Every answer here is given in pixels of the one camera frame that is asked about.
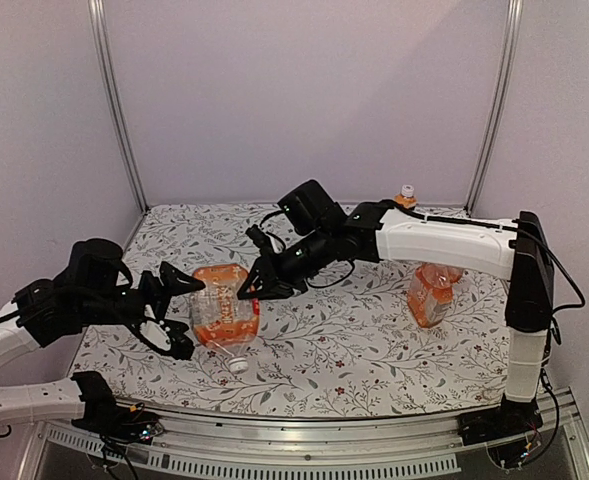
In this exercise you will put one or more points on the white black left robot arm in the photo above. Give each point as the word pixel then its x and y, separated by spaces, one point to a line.
pixel 95 289

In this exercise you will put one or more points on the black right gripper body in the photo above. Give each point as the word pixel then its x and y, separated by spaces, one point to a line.
pixel 308 260

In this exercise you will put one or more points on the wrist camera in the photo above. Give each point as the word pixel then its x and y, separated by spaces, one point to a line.
pixel 154 331
pixel 267 242

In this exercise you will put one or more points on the large orange-label plastic bottle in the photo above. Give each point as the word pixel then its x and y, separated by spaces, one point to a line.
pixel 220 321

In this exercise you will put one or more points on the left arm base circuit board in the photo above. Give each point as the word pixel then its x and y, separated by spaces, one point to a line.
pixel 136 423

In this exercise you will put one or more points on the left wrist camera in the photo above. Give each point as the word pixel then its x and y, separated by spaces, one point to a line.
pixel 154 331

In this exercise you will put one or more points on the right aluminium frame post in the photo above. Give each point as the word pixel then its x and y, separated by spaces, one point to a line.
pixel 499 98

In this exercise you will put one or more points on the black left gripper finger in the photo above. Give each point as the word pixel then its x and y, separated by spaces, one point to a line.
pixel 182 347
pixel 176 283

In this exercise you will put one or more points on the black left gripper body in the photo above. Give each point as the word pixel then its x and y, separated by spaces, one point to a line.
pixel 156 294

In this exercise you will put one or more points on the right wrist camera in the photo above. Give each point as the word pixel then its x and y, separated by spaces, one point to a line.
pixel 267 242

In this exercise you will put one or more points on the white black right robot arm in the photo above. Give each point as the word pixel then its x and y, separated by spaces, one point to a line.
pixel 511 250

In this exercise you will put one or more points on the white perforated cable tray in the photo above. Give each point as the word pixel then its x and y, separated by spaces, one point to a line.
pixel 218 465

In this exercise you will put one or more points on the floral patterned table mat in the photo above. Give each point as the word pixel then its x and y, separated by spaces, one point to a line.
pixel 348 347

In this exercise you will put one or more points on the left aluminium frame post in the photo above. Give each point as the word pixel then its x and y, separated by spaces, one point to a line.
pixel 98 23

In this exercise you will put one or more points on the slim orange drink bottle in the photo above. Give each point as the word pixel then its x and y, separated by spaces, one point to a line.
pixel 406 197

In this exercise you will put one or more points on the aluminium front rail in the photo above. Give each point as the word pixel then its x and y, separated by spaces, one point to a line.
pixel 564 453

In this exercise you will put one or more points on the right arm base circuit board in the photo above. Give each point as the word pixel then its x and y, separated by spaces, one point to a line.
pixel 512 455

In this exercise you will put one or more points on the aluminium frame post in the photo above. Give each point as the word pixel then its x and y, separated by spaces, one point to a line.
pixel 98 23
pixel 499 98

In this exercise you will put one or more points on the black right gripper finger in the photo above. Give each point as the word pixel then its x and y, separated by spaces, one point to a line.
pixel 280 290
pixel 261 281

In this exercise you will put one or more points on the white bottle cap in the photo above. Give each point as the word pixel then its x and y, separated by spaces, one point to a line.
pixel 238 365

